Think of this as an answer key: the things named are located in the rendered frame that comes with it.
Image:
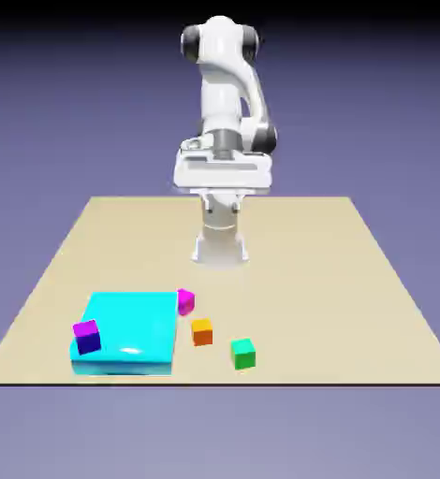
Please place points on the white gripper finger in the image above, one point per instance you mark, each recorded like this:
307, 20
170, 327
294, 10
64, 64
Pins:
236, 203
208, 204

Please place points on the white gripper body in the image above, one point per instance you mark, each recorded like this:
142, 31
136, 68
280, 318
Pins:
223, 176

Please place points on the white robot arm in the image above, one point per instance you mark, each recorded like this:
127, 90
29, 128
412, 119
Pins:
220, 67

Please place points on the small purple cube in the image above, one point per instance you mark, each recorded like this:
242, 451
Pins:
87, 336

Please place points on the large cyan box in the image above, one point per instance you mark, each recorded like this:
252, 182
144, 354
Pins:
137, 329

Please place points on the small green cube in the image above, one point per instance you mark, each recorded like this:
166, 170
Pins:
243, 354

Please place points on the small magenta cube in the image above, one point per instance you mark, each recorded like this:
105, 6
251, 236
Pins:
186, 302

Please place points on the small orange cube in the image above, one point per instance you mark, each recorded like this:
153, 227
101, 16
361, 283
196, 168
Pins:
202, 332

